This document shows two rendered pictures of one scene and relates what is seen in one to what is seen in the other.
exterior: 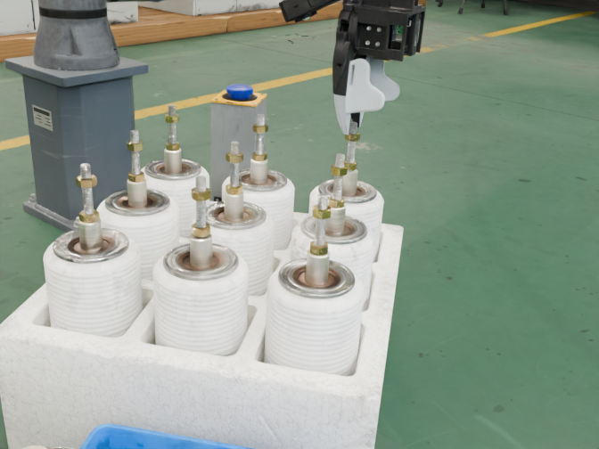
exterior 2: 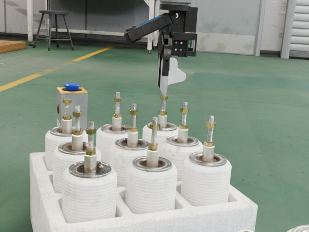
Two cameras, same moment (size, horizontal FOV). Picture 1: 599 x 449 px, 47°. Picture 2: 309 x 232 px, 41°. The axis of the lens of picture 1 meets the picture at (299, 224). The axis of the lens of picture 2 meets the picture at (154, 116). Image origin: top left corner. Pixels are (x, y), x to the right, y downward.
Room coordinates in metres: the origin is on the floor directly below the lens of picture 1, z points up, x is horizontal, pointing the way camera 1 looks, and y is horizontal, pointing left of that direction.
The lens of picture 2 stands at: (-0.01, 0.48, 0.53)
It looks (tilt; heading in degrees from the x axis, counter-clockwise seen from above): 14 degrees down; 328
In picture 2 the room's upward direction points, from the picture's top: 3 degrees clockwise
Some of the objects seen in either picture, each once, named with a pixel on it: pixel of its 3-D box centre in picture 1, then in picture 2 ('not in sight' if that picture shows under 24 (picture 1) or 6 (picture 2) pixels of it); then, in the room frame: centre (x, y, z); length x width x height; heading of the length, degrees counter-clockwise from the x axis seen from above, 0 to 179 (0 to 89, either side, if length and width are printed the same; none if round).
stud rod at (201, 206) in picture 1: (201, 213); (153, 136); (0.60, 0.10, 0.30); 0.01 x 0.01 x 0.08
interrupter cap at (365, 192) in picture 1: (347, 191); (162, 126); (0.82, -0.06, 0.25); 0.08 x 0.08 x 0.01
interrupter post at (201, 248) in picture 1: (201, 249); (152, 157); (0.60, 0.10, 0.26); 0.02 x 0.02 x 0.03
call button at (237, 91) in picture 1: (240, 93); (71, 87); (1.02, 0.10, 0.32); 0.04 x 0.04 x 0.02
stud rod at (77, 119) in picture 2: (135, 162); (77, 124); (0.74, 0.19, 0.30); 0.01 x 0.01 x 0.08
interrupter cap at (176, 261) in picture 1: (201, 261); (152, 164); (0.60, 0.10, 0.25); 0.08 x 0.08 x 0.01
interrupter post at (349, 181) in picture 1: (348, 182); (162, 121); (0.82, -0.06, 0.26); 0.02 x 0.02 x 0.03
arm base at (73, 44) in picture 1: (75, 34); not in sight; (1.25, 0.43, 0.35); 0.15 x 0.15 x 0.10
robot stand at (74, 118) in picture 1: (84, 139); not in sight; (1.25, 0.43, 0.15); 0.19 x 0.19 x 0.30; 53
